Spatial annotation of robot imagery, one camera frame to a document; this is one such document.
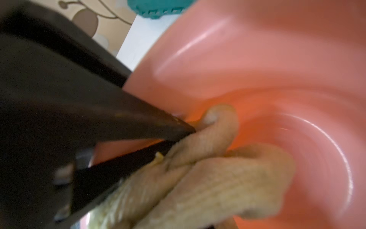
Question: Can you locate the pink plastic bucket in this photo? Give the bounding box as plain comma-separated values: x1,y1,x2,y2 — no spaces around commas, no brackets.
78,0,366,229

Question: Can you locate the green tool case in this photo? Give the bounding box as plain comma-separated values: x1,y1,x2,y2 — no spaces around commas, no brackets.
127,0,196,20

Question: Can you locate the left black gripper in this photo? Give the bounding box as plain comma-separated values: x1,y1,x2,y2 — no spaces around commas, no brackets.
1,1,131,229

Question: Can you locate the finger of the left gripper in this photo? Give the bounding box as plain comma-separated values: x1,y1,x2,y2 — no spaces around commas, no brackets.
71,85,195,143
52,141,174,229

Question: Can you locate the beige cleaning cloth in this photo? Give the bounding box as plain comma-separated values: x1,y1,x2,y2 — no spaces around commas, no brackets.
87,105,295,229

